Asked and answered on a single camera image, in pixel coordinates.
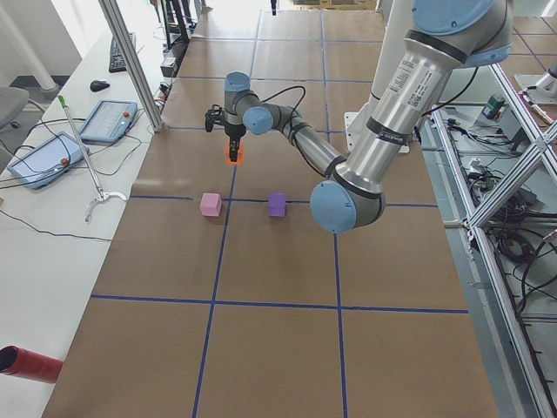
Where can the orange foam cube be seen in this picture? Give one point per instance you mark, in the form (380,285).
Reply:
(235,154)

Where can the black computer mouse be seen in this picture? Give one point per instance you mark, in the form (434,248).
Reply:
(98,85)

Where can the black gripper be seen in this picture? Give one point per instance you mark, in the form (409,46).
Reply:
(233,136)

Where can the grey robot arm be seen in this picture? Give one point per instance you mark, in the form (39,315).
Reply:
(442,36)

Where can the grey teach pendant far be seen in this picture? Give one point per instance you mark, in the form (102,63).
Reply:
(108,121)

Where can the aluminium side frame rail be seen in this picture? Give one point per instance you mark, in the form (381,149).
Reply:
(496,182)

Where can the green power supply box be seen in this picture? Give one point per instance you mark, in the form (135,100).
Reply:
(493,106)

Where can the grey aluminium frame post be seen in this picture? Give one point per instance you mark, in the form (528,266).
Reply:
(119,30)

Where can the grey teach pendant near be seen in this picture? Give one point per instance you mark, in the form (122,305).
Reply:
(47,162)

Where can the grey teach pendant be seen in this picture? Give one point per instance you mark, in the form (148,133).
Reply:
(47,162)
(108,121)

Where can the red cylinder tube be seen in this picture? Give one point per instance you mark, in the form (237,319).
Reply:
(23,363)

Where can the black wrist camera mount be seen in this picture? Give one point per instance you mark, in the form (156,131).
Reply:
(214,116)

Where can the pink foam cube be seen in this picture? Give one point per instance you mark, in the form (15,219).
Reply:
(210,204)

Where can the purple foam cube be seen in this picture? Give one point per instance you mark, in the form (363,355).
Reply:
(277,205)

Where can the black keyboard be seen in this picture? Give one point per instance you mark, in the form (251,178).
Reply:
(116,58)

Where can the silver reacher grabber tool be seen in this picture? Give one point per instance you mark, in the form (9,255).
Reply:
(102,195)

